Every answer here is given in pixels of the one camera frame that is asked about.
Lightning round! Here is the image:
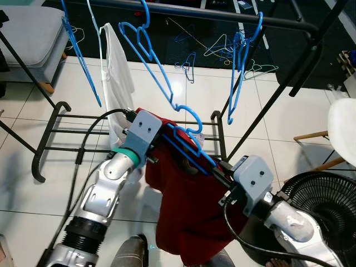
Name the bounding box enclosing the red shirt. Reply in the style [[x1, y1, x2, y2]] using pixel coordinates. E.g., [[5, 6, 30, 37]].
[[135, 107, 248, 266]]

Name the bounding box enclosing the green plastic hanger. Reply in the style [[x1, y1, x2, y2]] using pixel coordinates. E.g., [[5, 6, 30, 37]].
[[244, 58, 279, 80]]

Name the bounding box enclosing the dark blue plastic hanger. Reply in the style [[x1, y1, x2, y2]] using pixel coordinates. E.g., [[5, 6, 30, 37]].
[[174, 25, 195, 45], [175, 52, 196, 84]]

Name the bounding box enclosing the pale teal plastic hanger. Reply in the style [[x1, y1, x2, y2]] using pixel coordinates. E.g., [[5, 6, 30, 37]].
[[203, 33, 230, 59]]

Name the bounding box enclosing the grey right robot leg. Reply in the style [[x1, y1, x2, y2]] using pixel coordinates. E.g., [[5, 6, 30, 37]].
[[209, 248, 237, 267]]

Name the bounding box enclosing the grey robot leg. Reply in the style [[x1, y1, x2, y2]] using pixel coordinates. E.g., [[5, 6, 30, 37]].
[[209, 248, 237, 267], [111, 235, 148, 267]]

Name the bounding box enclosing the black floor fan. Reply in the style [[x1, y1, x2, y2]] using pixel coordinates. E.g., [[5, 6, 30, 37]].
[[245, 171, 356, 267]]

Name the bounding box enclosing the grey left robot leg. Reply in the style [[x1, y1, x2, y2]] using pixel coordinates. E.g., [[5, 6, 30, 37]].
[[111, 235, 148, 267]]

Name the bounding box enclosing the white plastic chair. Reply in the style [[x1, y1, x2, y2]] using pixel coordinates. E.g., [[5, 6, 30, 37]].
[[294, 97, 356, 170]]

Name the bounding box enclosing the black metal clothes rack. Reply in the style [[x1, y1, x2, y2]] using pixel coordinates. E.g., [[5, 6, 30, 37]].
[[0, 0, 356, 184]]

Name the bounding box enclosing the white t-shirt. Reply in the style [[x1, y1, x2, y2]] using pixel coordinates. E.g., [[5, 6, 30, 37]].
[[99, 22, 136, 148]]

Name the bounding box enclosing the grey cushioned seat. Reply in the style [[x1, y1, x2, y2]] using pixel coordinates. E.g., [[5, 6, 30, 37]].
[[0, 6, 67, 92]]

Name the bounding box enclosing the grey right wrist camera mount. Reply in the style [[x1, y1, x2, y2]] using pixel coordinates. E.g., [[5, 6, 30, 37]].
[[233, 156, 274, 217]]

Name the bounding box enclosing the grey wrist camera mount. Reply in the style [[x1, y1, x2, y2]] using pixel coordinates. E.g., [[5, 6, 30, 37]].
[[127, 110, 163, 167], [233, 156, 274, 217]]

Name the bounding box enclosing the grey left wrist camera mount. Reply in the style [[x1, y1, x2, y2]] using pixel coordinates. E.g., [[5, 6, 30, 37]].
[[127, 110, 163, 167]]

